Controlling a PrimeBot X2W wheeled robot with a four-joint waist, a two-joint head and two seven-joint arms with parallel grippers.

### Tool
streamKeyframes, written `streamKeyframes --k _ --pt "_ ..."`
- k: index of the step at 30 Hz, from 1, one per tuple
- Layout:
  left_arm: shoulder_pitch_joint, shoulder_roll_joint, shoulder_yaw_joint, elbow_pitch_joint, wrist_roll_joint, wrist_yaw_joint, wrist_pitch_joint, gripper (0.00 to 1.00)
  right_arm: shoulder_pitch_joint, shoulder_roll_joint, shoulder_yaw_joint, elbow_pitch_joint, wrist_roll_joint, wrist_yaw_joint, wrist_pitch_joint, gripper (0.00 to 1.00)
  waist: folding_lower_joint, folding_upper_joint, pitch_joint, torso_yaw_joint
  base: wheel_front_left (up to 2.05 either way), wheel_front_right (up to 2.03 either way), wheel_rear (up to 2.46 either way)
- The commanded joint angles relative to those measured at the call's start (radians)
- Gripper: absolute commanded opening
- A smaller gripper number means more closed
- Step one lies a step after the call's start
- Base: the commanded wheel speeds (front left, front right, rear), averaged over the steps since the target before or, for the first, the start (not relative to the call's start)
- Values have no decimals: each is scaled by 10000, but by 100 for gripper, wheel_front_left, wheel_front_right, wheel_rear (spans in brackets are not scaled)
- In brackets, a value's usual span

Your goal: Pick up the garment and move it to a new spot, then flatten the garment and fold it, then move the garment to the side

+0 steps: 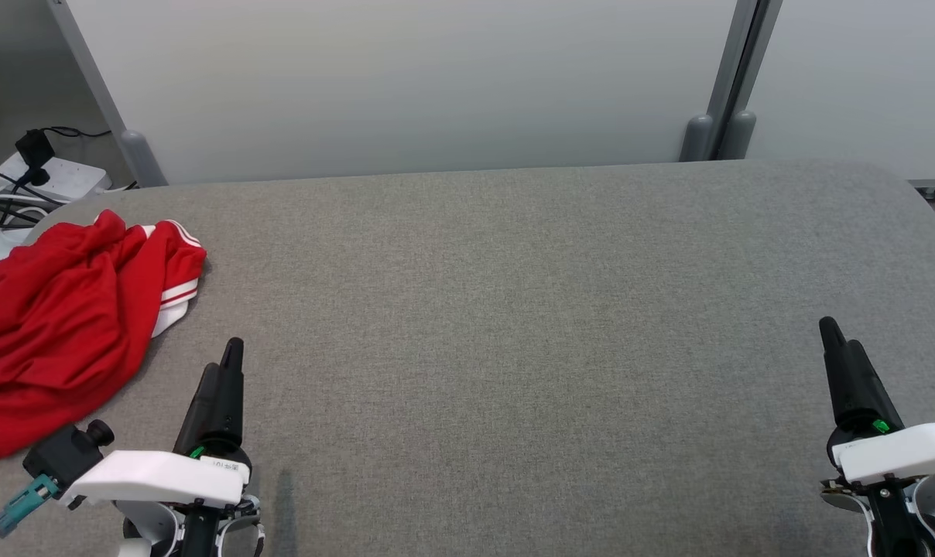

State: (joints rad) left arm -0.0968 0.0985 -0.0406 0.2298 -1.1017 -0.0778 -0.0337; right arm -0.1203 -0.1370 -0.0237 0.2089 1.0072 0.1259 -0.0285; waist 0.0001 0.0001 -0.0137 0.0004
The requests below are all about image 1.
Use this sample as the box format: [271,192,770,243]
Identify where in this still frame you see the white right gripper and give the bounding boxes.
[818,316,935,487]

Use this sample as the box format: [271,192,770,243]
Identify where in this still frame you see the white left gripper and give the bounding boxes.
[63,337,252,509]

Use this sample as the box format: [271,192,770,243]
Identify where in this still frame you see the red shorts with white hem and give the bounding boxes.
[0,209,159,470]

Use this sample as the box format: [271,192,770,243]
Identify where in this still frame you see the white power strip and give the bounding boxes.
[0,153,112,203]

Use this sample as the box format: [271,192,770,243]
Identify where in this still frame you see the white partition panel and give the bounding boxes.
[746,0,935,183]
[65,0,741,186]

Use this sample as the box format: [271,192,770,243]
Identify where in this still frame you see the black power adapter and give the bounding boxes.
[15,129,56,186]

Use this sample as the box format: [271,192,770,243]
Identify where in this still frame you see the teal left camera connector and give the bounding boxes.
[0,474,60,538]

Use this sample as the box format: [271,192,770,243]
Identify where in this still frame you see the dark grey partition post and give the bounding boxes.
[719,0,784,160]

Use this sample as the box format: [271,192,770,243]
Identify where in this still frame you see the white cable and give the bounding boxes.
[0,174,54,233]

